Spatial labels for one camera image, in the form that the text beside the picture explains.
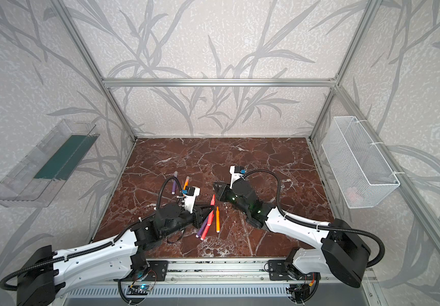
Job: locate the circuit board with wires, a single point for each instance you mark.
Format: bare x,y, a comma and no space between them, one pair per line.
139,290

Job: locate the clear plastic wall tray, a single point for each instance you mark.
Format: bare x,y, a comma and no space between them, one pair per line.
36,180

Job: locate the purple highlighter pen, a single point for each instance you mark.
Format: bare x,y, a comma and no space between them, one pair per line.
201,229
175,187

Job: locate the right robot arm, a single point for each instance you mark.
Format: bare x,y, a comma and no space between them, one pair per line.
336,248

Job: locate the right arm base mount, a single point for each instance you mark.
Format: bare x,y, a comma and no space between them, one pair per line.
279,271

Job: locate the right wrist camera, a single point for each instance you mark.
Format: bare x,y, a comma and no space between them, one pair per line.
237,172

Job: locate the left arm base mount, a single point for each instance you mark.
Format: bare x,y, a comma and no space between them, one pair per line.
157,270

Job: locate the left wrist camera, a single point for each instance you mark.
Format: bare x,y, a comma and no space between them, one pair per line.
190,193

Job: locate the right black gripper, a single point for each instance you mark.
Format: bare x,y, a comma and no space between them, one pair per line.
225,189

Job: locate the yellow orange highlighter pen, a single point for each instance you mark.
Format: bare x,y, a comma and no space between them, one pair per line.
218,222

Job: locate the white wire mesh basket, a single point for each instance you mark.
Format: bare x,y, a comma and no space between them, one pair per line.
363,175

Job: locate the aluminium front rail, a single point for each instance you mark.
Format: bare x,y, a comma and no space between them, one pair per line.
212,269

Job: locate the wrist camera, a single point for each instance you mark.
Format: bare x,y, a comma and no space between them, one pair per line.
190,193
237,172

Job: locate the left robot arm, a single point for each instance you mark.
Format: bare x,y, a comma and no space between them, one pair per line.
48,273

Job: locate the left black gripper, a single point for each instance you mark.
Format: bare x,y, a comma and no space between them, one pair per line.
197,217

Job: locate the pink highlighter pen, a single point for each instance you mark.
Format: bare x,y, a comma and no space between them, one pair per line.
208,225
213,200

